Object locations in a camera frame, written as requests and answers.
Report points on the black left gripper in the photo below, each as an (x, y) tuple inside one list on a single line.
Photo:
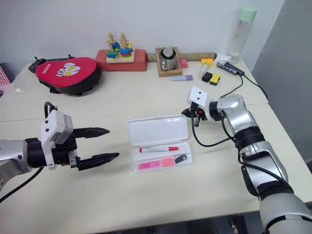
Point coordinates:
[(65, 153)]

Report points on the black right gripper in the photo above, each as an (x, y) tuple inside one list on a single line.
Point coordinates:
[(196, 114)]

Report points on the white plastic pencil case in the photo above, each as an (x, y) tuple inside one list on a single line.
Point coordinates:
[(158, 129)]

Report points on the red and white marker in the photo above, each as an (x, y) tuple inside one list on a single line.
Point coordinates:
[(156, 150)]

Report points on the pink highlighter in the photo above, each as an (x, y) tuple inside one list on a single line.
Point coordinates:
[(156, 164)]

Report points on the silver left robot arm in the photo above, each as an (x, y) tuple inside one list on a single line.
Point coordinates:
[(14, 153)]

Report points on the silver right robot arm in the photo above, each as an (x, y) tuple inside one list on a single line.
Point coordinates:
[(256, 151)]

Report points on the purple and grey highlighter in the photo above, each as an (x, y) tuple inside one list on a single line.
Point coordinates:
[(180, 78)]

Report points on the black rectangular block eraser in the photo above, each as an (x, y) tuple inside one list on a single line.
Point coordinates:
[(206, 77)]

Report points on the wooden square tray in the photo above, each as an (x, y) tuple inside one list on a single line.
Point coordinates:
[(169, 73)]

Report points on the yellow and black board eraser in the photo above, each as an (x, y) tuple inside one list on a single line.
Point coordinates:
[(215, 79)]

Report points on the clear plastic tube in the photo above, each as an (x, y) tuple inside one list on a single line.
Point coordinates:
[(203, 70)]

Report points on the pink wedge block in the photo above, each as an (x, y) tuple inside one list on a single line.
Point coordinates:
[(184, 64)]

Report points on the yellow toy building brick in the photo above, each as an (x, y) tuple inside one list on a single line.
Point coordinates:
[(207, 61)]

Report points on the stainless steel mug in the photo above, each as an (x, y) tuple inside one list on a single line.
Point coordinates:
[(168, 58)]

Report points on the rolled brown bamboo mat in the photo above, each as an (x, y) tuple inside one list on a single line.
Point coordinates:
[(195, 55)]

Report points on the crumpled white tissue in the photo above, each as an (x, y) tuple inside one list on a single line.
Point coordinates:
[(223, 58)]

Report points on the red and black paddle bag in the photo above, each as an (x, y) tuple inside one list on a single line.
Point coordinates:
[(65, 73)]

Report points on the red rectangular box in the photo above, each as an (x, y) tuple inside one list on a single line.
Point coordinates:
[(101, 61)]

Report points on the wooden colourful stacking toy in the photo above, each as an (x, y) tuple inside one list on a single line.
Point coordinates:
[(119, 56)]

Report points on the clear bottle with green lid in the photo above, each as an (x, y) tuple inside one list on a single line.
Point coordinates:
[(240, 36)]

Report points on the small clear plastic wrapper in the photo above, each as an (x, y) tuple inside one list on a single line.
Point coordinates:
[(19, 91)]

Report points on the pink patterned box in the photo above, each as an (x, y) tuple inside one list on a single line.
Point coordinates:
[(4, 78)]

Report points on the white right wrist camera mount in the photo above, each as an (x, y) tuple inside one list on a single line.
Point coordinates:
[(198, 97)]

